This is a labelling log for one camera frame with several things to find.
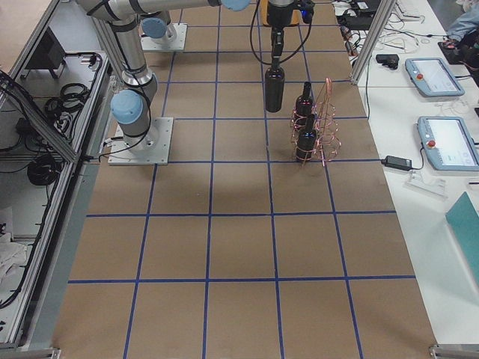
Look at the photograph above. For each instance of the copper wire bottle basket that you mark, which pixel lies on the copper wire bottle basket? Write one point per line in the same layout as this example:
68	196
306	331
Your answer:
327	143

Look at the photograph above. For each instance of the blue teach pendant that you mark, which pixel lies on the blue teach pendant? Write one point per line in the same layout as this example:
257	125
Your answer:
447	143
433	77

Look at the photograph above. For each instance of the aluminium frame post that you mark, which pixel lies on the aluminium frame post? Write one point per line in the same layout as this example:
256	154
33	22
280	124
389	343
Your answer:
377	26

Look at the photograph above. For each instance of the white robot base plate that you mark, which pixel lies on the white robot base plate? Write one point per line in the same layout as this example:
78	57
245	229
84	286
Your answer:
156	36
153	149

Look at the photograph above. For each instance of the black power adapter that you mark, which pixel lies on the black power adapter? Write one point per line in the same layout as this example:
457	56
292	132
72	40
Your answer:
397	163

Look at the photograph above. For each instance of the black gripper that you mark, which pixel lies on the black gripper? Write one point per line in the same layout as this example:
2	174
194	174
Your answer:
279	16

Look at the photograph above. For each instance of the dark wine bottle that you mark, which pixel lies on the dark wine bottle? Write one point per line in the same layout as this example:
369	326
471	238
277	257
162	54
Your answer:
306	140
303	107
274	86

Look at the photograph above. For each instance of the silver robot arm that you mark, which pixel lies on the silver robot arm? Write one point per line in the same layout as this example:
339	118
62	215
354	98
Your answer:
121	19

